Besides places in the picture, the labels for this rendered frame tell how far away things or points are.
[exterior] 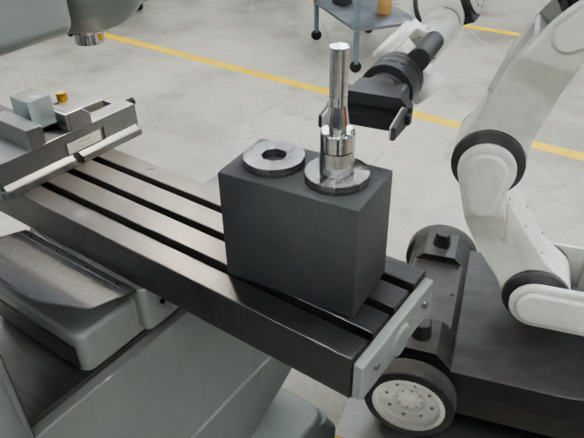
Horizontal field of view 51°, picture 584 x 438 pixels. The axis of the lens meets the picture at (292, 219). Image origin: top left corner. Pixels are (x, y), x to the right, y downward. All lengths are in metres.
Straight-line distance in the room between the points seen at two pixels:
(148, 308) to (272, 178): 0.40
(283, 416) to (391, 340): 0.90
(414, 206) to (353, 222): 2.17
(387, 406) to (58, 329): 0.75
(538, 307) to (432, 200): 1.65
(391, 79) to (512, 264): 0.61
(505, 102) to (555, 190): 2.04
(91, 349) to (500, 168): 0.82
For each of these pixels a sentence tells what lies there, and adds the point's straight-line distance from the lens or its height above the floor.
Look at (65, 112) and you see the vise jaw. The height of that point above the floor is 1.09.
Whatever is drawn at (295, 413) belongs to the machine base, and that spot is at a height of 0.20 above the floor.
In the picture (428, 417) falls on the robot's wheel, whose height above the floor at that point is 0.46.
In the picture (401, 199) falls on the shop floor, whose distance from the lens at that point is 2.99.
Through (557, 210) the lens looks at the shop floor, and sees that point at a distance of 3.09.
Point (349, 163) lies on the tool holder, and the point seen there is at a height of 1.20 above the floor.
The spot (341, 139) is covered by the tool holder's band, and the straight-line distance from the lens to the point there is 0.79.
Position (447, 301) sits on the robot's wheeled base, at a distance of 1.54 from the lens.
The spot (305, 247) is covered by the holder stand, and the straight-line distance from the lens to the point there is 0.85.
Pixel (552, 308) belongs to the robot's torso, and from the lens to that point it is 1.43.
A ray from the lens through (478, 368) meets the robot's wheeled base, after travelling 1.43.
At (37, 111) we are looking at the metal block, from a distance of 1.32.
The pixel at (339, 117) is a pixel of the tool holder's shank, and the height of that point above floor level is 1.27.
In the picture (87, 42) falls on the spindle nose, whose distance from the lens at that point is 1.08.
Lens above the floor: 1.60
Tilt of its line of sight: 35 degrees down
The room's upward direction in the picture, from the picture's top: 1 degrees counter-clockwise
